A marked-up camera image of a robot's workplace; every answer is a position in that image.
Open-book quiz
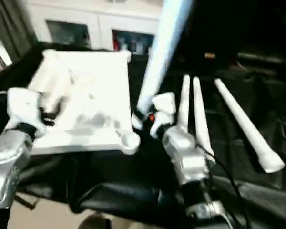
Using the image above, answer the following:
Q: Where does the black mat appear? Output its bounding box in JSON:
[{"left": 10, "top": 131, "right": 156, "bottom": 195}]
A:
[{"left": 0, "top": 42, "right": 286, "bottom": 229}]

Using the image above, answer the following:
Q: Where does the red bottle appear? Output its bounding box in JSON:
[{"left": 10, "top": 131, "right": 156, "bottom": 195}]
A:
[{"left": 112, "top": 32, "right": 121, "bottom": 51}]

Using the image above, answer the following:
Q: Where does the white plastic table top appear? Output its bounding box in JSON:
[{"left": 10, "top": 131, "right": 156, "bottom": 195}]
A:
[{"left": 27, "top": 49, "right": 141, "bottom": 156}]

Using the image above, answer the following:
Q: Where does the white cabinet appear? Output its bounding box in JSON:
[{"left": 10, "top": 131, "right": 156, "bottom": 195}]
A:
[{"left": 26, "top": 0, "right": 163, "bottom": 56}]

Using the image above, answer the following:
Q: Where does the white plastic table leg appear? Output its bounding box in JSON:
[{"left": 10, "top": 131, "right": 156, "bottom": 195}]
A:
[
  {"left": 131, "top": 0, "right": 194, "bottom": 131},
  {"left": 177, "top": 74, "right": 192, "bottom": 134},
  {"left": 192, "top": 76, "right": 216, "bottom": 165},
  {"left": 214, "top": 78, "right": 286, "bottom": 174}
]

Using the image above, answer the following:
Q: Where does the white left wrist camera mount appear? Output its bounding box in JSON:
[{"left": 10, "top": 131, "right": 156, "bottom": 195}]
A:
[{"left": 6, "top": 87, "right": 49, "bottom": 138}]

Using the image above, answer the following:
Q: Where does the black box with gold label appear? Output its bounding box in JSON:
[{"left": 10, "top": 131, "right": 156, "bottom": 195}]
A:
[{"left": 171, "top": 0, "right": 239, "bottom": 72}]

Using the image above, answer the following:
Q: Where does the black rod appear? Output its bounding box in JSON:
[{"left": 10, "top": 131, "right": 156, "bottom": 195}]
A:
[{"left": 238, "top": 53, "right": 286, "bottom": 65}]

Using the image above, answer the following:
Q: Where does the dark left robot foot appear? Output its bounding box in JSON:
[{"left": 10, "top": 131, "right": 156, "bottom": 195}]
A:
[{"left": 78, "top": 213, "right": 113, "bottom": 229}]

